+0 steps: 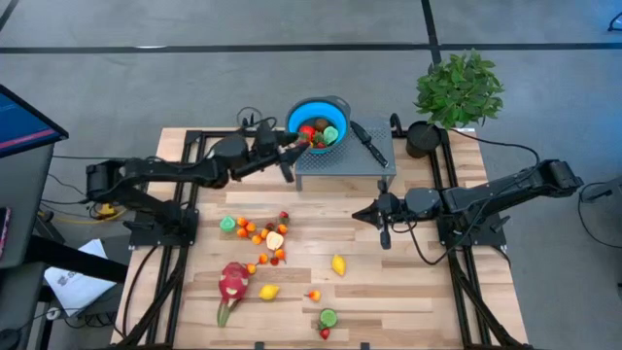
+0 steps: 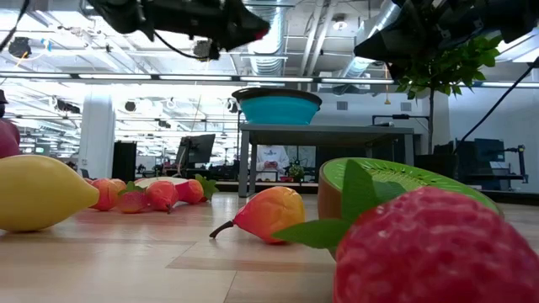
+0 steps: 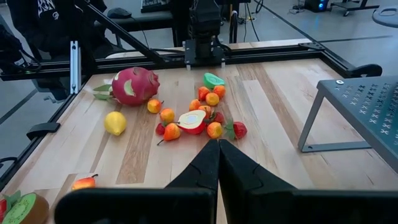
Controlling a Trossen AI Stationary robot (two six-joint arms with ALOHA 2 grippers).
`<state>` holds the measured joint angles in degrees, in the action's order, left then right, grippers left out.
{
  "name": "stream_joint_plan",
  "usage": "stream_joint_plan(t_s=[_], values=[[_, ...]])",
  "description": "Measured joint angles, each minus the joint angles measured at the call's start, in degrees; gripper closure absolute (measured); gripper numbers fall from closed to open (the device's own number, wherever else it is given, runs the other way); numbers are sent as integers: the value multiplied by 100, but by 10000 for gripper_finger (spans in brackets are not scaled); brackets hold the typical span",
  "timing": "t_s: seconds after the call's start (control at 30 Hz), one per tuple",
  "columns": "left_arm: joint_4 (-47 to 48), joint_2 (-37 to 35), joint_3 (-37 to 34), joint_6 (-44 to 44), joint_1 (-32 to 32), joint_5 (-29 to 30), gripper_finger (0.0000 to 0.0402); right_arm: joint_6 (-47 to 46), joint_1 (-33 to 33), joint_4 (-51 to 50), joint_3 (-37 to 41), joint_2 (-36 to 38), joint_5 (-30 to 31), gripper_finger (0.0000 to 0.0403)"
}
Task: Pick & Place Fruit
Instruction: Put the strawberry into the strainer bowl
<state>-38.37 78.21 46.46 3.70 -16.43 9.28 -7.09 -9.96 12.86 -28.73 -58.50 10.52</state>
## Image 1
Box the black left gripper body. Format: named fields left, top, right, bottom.
left=253, top=126, right=296, bottom=185

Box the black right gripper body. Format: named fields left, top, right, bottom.
left=376, top=180, right=407, bottom=251

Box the blue collapsible colander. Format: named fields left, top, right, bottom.
left=284, top=94, right=352, bottom=156

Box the black kitchen knife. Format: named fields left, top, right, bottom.
left=349, top=120, right=390, bottom=169

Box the pink dragon fruit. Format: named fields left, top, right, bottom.
left=216, top=261, right=252, bottom=329

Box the grey perforated metal shelf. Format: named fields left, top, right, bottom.
left=294, top=118, right=397, bottom=193

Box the green plant in black pot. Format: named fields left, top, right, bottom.
left=405, top=48, right=505, bottom=159

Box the grey equipment base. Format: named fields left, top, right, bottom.
left=579, top=175, right=622, bottom=204

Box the white paper sheet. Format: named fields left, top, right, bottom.
left=43, top=237, right=120, bottom=318

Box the grey desk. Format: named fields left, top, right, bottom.
left=0, top=143, right=55, bottom=269

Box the monitor with blue screen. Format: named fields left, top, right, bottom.
left=0, top=84, right=70, bottom=159

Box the smartphone with pink edge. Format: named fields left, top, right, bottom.
left=0, top=206, right=13, bottom=260

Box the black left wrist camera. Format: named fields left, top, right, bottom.
left=256, top=121, right=277, bottom=150

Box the black power cable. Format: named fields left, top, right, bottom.
left=456, top=126, right=541, bottom=165

